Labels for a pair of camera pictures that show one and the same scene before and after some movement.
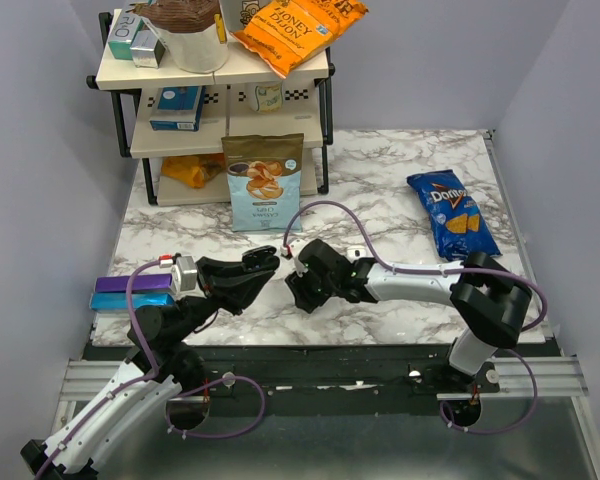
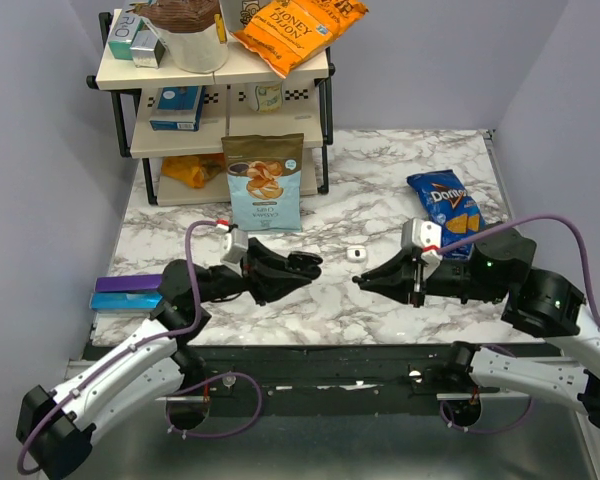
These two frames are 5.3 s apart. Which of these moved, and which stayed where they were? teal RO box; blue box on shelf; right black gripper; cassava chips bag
Moved: right black gripper
Stayed: teal RO box; cassava chips bag; blue box on shelf
